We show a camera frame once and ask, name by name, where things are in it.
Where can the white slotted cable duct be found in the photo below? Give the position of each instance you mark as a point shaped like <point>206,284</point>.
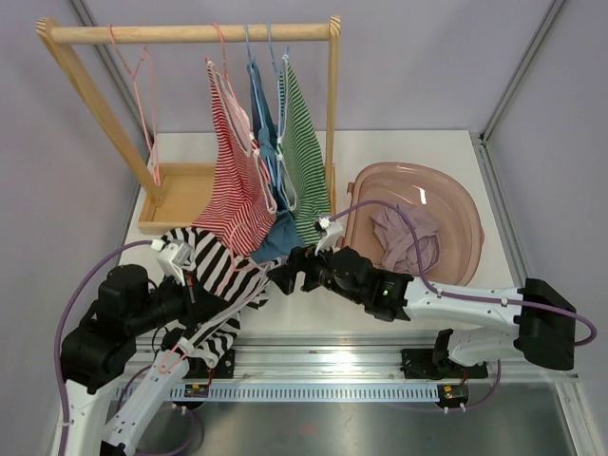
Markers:
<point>414,393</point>

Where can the aluminium mounting rail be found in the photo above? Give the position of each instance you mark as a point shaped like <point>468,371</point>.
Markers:
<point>343,359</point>

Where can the green white striped tank top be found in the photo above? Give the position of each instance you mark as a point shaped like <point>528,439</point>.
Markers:
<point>301,152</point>

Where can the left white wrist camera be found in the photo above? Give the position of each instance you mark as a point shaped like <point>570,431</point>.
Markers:
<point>173,257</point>

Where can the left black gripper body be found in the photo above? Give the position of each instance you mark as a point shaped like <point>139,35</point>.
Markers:
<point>175,301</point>

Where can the blue tank top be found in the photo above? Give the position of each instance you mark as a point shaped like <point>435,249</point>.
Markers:
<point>283,236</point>

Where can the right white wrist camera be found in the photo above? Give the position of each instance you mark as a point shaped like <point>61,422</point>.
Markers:
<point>330,231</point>

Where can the red white striped tank top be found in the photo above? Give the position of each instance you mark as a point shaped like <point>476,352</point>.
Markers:
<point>241,210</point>

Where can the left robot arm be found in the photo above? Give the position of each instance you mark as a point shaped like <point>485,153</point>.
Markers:
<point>94,355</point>

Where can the blue hanger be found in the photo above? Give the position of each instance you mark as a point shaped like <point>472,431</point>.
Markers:
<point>249,52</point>
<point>273,52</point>

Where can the wooden clothes rack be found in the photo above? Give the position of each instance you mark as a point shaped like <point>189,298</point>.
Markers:
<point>178,195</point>

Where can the black white striped tank top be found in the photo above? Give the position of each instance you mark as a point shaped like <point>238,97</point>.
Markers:
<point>218,285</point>

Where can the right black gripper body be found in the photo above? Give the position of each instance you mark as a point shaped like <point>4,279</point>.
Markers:
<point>319,271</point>

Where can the pink plastic basin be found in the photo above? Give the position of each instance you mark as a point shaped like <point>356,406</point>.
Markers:
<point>386,184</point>

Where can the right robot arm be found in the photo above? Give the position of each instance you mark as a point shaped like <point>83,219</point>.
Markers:
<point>534,322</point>

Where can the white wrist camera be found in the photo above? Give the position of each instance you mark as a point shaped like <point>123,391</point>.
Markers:
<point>330,231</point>
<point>173,257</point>

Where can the mauve tank top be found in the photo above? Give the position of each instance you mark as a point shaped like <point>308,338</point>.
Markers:
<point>407,250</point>

